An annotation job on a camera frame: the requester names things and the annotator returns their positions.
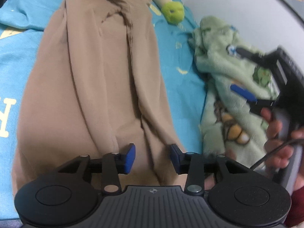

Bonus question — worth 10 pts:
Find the teal bed sheet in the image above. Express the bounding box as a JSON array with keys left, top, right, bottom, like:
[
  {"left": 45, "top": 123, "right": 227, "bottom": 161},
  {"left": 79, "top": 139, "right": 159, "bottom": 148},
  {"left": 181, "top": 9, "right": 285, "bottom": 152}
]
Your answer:
[{"left": 1, "top": 0, "right": 206, "bottom": 220}]

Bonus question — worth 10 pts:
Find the green fleece blanket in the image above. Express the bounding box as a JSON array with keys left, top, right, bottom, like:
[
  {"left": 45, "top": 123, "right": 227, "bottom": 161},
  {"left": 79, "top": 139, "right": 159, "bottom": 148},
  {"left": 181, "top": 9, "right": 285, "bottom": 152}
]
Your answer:
[{"left": 189, "top": 16, "right": 278, "bottom": 167}]

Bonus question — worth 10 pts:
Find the black cable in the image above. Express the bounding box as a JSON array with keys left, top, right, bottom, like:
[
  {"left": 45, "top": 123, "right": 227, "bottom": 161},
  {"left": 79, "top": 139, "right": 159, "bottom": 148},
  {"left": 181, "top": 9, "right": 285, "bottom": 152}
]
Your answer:
[{"left": 252, "top": 138, "right": 304, "bottom": 171}]

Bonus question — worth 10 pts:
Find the tan t-shirt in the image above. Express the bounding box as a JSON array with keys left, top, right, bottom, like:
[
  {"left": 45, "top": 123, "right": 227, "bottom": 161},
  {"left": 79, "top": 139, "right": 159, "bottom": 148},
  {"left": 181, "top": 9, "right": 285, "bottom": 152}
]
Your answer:
[{"left": 12, "top": 0, "right": 185, "bottom": 192}]

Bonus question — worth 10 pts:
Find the green beige plush toy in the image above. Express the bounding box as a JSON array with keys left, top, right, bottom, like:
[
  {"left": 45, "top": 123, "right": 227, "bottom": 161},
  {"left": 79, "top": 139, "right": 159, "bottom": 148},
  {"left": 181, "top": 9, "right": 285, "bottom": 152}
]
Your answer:
[{"left": 153, "top": 0, "right": 185, "bottom": 25}]

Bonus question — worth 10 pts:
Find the person right hand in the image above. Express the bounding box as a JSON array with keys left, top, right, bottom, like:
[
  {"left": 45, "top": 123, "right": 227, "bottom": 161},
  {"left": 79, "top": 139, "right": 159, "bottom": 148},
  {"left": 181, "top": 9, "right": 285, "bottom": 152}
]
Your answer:
[{"left": 261, "top": 108, "right": 294, "bottom": 168}]

